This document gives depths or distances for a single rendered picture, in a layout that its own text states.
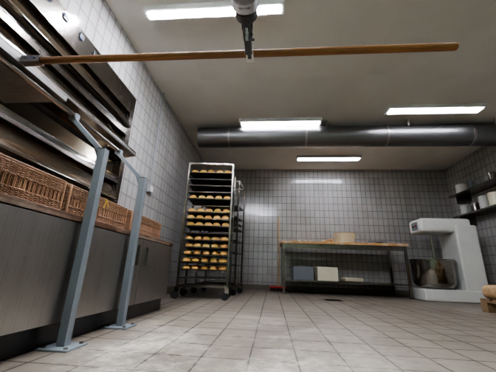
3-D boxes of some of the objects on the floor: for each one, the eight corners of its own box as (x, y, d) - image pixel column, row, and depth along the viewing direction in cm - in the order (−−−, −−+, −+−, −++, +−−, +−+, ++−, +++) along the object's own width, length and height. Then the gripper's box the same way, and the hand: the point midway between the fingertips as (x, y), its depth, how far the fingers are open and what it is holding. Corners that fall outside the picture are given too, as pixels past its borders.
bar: (-323, 437, 53) (-84, -9, 88) (89, 322, 174) (121, 153, 209) (-186, 452, 51) (4, -14, 86) (136, 325, 171) (161, 153, 206)
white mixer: (426, 301, 415) (413, 215, 455) (406, 297, 478) (396, 222, 517) (497, 304, 406) (478, 217, 446) (467, 300, 469) (452, 224, 508)
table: (280, 294, 466) (280, 240, 493) (280, 291, 542) (280, 244, 569) (416, 299, 447) (408, 243, 473) (395, 295, 523) (390, 247, 549)
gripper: (235, -10, 95) (242, 44, 117) (233, 25, 90) (240, 75, 112) (257, -12, 94) (260, 43, 117) (256, 24, 89) (259, 74, 112)
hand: (249, 52), depth 111 cm, fingers closed on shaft, 3 cm apart
